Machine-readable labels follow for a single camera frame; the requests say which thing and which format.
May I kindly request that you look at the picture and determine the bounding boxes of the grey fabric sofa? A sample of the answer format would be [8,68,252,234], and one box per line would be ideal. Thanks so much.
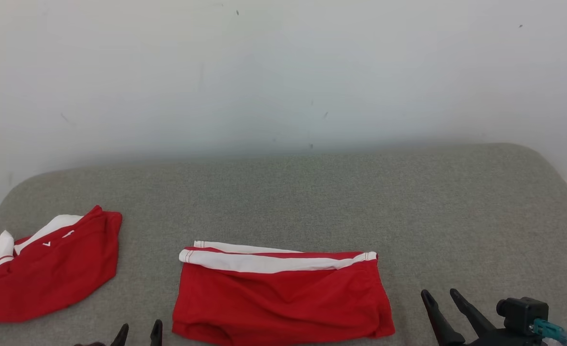
[0,143,567,346]

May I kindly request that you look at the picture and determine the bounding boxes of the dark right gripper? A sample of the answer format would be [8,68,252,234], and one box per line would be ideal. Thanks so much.
[420,288,549,346]

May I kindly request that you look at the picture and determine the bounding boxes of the red shorts with white stripes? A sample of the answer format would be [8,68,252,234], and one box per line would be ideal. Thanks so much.
[172,240,396,346]

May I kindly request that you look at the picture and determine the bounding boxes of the red basketball jersey white trim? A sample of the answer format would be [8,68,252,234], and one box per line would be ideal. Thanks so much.
[0,205,123,323]

